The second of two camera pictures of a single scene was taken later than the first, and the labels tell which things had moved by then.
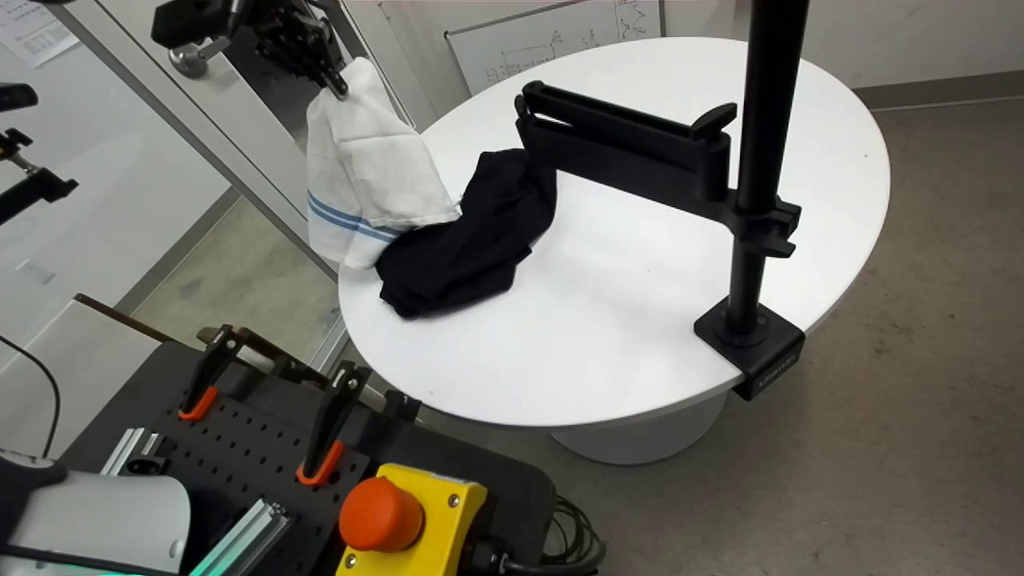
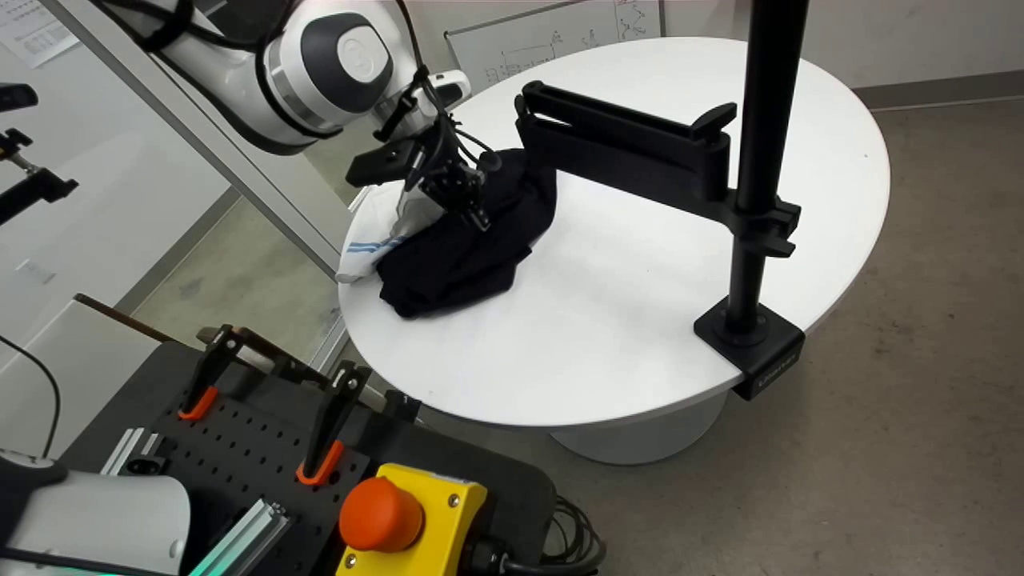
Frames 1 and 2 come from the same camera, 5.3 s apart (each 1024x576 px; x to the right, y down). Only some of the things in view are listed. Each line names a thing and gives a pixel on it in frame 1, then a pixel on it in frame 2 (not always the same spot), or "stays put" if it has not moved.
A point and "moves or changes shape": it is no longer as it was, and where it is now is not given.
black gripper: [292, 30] to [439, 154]
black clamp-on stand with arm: [746, 177] stays put
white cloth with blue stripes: [368, 171] moves or changes shape
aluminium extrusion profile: [245, 538] stays put
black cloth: [478, 252] stays put
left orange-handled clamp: [206, 388] stays put
